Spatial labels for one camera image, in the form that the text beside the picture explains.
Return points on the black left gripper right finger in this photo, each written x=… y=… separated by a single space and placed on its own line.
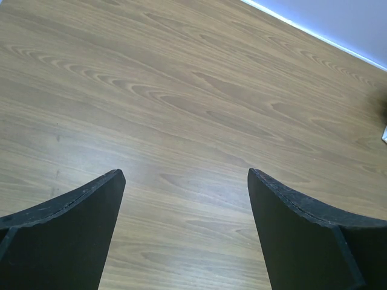
x=308 y=244

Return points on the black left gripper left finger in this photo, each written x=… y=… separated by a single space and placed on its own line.
x=62 y=243

